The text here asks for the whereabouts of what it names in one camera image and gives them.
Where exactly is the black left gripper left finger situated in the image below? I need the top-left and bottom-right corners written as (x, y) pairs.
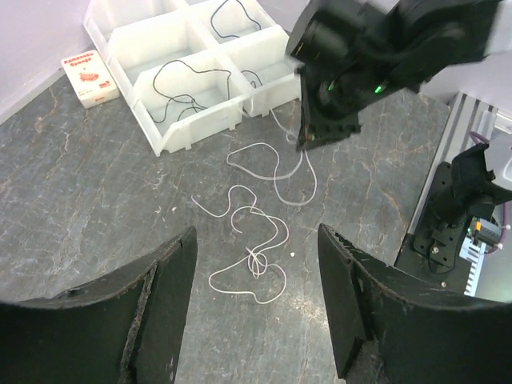
top-left (1, 227), bottom-right (198, 383)

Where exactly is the white plastic compartment tray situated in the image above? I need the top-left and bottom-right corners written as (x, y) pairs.
top-left (83, 1), bottom-right (300, 154)

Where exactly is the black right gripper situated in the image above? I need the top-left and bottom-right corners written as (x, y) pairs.
top-left (296, 65), bottom-right (361, 151)

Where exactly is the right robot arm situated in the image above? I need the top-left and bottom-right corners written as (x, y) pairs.
top-left (286, 1), bottom-right (511, 150)

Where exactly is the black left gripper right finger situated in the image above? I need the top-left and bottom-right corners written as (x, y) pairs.
top-left (318, 224), bottom-right (511, 383)

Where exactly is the small red white box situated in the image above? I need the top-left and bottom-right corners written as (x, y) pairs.
top-left (61, 50), bottom-right (120, 109)

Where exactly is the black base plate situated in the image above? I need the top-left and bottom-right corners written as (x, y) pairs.
top-left (394, 162), bottom-right (471, 294)

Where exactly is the black thin cable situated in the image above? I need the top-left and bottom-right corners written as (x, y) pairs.
top-left (152, 59), bottom-right (234, 124)

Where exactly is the white slotted cable duct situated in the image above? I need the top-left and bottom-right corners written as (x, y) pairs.
top-left (459, 237), bottom-right (497, 298)

